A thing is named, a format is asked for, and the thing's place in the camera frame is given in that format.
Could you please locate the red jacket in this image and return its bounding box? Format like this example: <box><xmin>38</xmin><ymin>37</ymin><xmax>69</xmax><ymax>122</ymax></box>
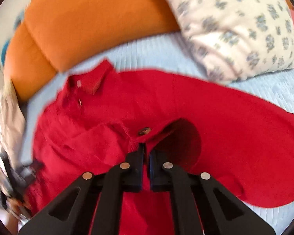
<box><xmin>26</xmin><ymin>60</ymin><xmax>294</xmax><ymax>234</ymax></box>

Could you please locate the light blue quilted bedspread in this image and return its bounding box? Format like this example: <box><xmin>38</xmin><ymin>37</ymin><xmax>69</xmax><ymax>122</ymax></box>
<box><xmin>19</xmin><ymin>31</ymin><xmax>294</xmax><ymax>235</ymax></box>

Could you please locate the orange padded headboard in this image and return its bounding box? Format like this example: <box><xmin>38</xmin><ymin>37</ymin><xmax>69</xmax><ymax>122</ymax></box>
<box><xmin>4</xmin><ymin>0</ymin><xmax>179</xmax><ymax>102</ymax></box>

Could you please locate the white blue-patterned pillow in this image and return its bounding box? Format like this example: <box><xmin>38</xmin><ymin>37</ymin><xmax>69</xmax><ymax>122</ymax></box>
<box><xmin>166</xmin><ymin>0</ymin><xmax>294</xmax><ymax>84</ymax></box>

